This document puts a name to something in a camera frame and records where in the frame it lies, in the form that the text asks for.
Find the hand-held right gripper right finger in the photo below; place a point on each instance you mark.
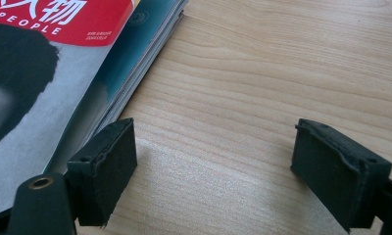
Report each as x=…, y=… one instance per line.
x=334, y=176

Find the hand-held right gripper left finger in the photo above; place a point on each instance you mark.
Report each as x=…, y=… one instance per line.
x=102, y=176

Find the red header portrait magazine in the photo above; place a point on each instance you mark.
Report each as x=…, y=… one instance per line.
x=53, y=98

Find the teal cover magazine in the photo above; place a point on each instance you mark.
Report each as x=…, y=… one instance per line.
x=132, y=42

